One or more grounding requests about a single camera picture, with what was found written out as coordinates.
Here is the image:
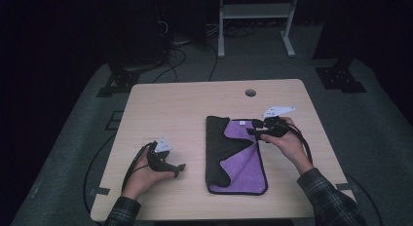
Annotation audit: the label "person's right hand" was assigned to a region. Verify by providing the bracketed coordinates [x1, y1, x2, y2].
[260, 117, 315, 175]

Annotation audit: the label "black stand base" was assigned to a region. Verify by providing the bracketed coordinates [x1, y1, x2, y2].
[95, 65, 141, 98]
[314, 56, 368, 94]

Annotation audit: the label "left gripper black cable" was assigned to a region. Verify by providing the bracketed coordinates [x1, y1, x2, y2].
[83, 133, 157, 219]

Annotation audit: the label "white metal stand frame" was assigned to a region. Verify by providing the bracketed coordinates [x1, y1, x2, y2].
[217, 0, 301, 59]

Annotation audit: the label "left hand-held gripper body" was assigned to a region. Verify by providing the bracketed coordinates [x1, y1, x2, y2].
[146, 135, 176, 173]

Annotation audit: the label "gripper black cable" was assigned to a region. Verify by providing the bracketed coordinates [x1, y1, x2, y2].
[282, 121, 385, 226]
[83, 133, 157, 219]

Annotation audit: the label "person's left hand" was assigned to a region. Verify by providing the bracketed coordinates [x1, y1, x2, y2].
[122, 150, 176, 202]

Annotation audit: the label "square floor hatch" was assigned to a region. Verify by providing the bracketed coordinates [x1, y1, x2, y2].
[104, 110, 125, 132]

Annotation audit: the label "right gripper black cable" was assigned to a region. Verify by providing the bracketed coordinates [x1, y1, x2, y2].
[282, 121, 385, 226]

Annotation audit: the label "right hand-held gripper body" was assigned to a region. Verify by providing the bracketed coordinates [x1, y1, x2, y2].
[260, 105, 297, 139]

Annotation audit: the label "purple and black cloth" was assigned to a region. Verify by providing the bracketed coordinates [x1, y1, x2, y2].
[205, 115, 269, 197]

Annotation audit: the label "black floor cables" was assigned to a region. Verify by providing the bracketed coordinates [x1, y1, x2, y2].
[151, 20, 257, 84]

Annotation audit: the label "grey tape strip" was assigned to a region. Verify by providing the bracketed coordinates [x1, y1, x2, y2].
[89, 187, 111, 197]
[335, 182, 358, 192]

